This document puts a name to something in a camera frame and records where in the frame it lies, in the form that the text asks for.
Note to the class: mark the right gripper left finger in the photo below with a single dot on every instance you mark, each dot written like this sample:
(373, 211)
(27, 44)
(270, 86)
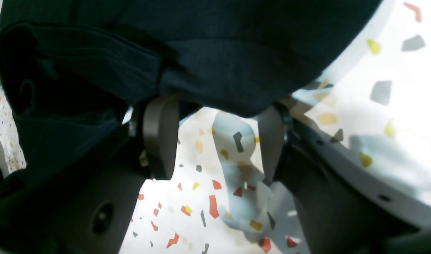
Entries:
(87, 207)

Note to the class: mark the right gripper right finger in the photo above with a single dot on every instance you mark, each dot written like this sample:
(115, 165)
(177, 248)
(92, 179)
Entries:
(341, 209)

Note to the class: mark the black t-shirt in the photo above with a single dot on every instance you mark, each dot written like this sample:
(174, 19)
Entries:
(71, 68)

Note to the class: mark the terrazzo patterned tablecloth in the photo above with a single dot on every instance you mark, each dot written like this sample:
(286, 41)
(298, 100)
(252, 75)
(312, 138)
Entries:
(372, 103)

